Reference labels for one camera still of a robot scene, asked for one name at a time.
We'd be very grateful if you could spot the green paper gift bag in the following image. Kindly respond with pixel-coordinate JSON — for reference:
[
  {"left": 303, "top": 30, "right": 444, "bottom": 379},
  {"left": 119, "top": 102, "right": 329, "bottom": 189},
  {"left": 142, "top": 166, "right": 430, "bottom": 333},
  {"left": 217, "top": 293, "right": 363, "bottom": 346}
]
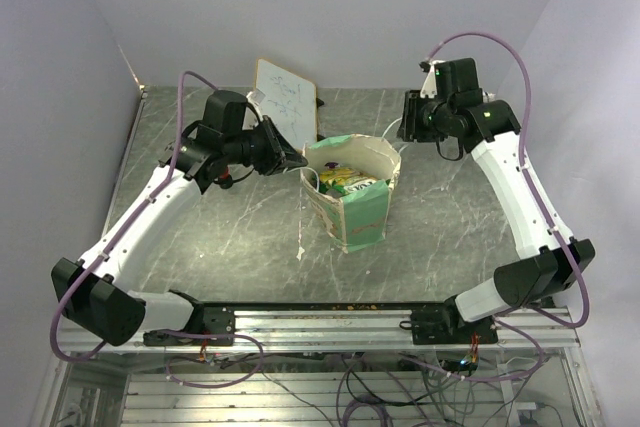
[{"left": 301, "top": 134, "right": 401, "bottom": 253}]

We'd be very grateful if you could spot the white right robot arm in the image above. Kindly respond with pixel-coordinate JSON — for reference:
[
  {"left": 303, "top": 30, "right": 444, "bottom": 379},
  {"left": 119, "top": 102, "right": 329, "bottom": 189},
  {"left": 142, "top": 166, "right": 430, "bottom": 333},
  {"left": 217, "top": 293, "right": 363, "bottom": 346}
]
[{"left": 397, "top": 58, "right": 595, "bottom": 343}]

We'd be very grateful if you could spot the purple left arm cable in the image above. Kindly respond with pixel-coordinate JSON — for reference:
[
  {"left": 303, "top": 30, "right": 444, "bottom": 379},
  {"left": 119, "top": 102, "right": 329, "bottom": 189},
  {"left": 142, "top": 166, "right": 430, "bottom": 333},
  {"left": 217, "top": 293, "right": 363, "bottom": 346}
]
[{"left": 48, "top": 70, "right": 265, "bottom": 389}]

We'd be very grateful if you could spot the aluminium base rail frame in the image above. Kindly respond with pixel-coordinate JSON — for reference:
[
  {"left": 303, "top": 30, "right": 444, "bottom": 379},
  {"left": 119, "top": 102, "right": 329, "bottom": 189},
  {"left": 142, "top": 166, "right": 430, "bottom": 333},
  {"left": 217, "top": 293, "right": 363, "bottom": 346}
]
[{"left": 54, "top": 300, "right": 581, "bottom": 352}]

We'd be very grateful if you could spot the yellow green Fox's candy bag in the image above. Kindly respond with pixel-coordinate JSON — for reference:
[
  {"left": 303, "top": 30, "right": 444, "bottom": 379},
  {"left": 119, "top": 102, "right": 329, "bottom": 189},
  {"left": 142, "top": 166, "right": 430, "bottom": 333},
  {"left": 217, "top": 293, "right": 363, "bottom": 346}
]
[{"left": 319, "top": 167, "right": 377, "bottom": 197}]

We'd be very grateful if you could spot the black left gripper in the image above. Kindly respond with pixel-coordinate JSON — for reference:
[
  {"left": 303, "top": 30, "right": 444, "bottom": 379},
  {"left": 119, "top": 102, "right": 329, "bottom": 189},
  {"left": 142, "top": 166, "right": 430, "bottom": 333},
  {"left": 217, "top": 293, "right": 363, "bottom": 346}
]
[{"left": 225, "top": 116, "right": 309, "bottom": 176}]

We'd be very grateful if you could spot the small yellow-framed whiteboard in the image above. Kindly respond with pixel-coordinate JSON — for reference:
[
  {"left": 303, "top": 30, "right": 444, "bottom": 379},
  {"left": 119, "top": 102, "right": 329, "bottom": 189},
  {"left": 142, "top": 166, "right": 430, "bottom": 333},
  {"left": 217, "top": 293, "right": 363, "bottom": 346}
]
[{"left": 252, "top": 58, "right": 318, "bottom": 151}]

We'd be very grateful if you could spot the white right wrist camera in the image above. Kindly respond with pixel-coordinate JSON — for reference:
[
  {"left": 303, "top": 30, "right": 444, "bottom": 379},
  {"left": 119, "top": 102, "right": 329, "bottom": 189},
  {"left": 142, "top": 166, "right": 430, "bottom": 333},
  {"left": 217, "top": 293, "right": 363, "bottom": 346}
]
[{"left": 420, "top": 61, "right": 437, "bottom": 99}]

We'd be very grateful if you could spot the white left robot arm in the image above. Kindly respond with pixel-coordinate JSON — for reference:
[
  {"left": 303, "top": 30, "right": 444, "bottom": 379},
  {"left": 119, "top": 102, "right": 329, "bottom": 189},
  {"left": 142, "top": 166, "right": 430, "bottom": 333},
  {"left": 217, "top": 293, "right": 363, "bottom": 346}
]
[{"left": 50, "top": 90, "right": 307, "bottom": 346}]

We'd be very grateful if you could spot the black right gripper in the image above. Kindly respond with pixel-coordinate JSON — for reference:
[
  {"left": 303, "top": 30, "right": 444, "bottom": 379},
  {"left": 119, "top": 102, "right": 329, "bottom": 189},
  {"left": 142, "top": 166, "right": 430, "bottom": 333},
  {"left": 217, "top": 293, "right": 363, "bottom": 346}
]
[{"left": 398, "top": 90, "right": 454, "bottom": 143}]

